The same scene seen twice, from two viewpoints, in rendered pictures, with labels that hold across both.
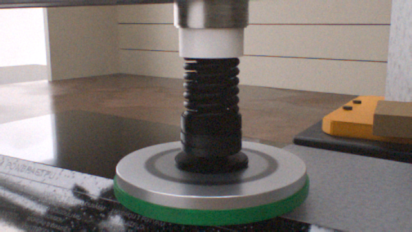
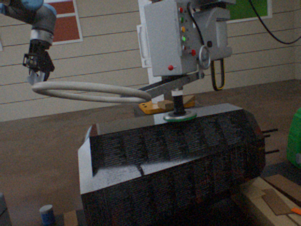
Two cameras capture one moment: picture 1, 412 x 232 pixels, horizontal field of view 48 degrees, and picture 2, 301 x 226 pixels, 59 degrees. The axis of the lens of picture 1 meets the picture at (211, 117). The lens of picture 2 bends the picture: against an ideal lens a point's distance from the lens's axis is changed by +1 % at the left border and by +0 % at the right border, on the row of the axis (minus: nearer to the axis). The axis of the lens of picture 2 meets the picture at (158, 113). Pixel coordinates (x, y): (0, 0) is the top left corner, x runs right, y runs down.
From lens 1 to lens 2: 1.40 m
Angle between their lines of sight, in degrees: 41
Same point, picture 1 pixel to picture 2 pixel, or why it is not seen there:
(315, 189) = not seen: hidden behind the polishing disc
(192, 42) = (178, 92)
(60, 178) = (144, 128)
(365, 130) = (158, 110)
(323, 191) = not seen: hidden behind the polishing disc
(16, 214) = (140, 139)
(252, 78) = (13, 115)
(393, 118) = (169, 104)
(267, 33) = (16, 89)
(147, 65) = not seen: outside the picture
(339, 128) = (152, 111)
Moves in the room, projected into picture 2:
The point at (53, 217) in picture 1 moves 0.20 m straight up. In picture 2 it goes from (150, 135) to (146, 104)
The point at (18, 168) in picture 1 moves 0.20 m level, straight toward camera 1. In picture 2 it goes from (130, 131) to (159, 131)
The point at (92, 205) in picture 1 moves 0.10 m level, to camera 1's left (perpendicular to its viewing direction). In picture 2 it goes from (157, 129) to (145, 134)
